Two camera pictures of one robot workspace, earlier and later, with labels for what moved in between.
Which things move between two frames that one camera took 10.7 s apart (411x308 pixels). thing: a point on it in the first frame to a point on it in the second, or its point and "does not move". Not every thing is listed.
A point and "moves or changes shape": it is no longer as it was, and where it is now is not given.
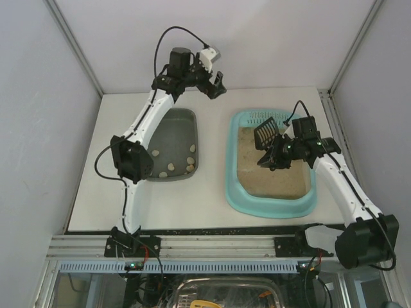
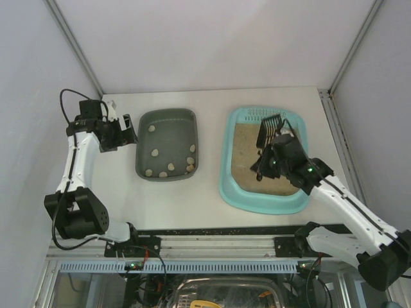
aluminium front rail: x=192 y=246 does not move
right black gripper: x=277 y=152 to x=266 y=159
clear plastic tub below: x=230 y=292 does not move
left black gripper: x=210 y=86 to x=119 y=133
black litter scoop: x=264 y=134 moves or changes shape
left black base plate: x=144 y=246 does not move
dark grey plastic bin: x=174 y=145 does not move
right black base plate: x=291 y=246 does not move
